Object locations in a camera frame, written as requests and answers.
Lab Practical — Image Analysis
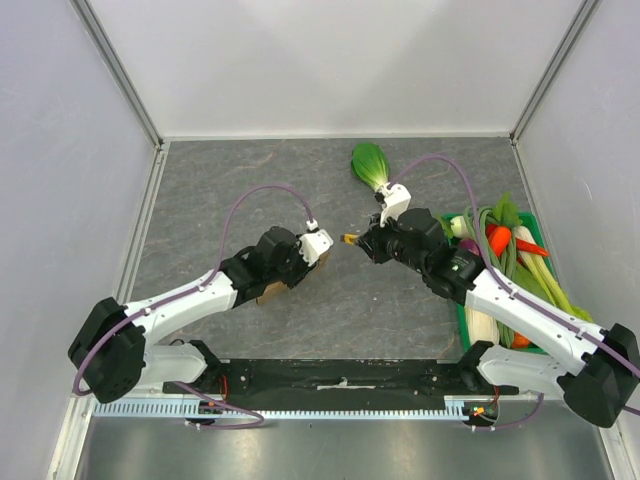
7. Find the yellow utility knife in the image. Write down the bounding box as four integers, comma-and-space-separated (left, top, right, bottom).
340, 234, 359, 246

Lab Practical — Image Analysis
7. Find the brown cardboard express box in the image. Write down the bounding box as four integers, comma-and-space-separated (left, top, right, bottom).
255, 252, 330, 305

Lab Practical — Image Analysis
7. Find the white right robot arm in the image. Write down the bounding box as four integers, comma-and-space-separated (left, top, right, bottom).
350, 208, 639, 428

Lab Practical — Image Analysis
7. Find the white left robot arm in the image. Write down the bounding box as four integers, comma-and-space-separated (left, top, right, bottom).
68, 226, 333, 404

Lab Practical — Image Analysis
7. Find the green bok choy toy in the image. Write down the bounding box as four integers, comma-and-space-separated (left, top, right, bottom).
350, 142, 390, 192

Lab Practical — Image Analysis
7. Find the purple onion toy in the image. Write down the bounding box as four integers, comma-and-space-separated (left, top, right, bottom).
458, 238, 481, 256

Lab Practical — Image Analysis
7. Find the green long beans bundle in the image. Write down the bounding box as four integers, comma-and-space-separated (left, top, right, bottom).
464, 207, 516, 348

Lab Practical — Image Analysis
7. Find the orange carrot toy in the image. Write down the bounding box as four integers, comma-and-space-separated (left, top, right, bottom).
486, 224, 512, 257

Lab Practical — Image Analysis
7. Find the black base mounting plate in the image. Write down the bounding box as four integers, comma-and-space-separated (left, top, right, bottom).
190, 359, 518, 410

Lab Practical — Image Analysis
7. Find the green leaf vegetable toy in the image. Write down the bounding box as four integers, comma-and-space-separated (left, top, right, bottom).
493, 192, 549, 303

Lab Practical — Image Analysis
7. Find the yellow napa cabbage toy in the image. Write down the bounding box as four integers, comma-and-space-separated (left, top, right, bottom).
464, 306, 500, 345

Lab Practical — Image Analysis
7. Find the red chili pepper toy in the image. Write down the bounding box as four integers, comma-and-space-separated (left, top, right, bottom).
516, 238, 550, 258

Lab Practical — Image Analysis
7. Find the green celery toy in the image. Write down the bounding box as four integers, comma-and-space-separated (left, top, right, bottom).
513, 225, 593, 322

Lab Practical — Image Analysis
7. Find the orange pumpkin toy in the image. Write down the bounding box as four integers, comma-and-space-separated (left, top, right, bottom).
511, 332, 530, 349

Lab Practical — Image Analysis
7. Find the green plastic basket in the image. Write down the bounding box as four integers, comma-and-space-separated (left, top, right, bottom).
444, 212, 544, 354

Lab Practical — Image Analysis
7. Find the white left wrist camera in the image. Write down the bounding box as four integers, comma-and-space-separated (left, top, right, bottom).
299, 219, 333, 266

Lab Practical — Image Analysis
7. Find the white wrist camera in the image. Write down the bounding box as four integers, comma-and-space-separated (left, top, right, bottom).
375, 183, 411, 227
299, 219, 333, 266

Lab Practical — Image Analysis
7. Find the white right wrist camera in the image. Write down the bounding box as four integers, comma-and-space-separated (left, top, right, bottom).
375, 183, 411, 227

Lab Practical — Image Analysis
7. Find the blue slotted cable duct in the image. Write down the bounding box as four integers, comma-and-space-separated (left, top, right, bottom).
92, 396, 478, 421

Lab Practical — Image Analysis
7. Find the aluminium frame rail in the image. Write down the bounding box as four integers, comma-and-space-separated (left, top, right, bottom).
49, 385, 639, 479

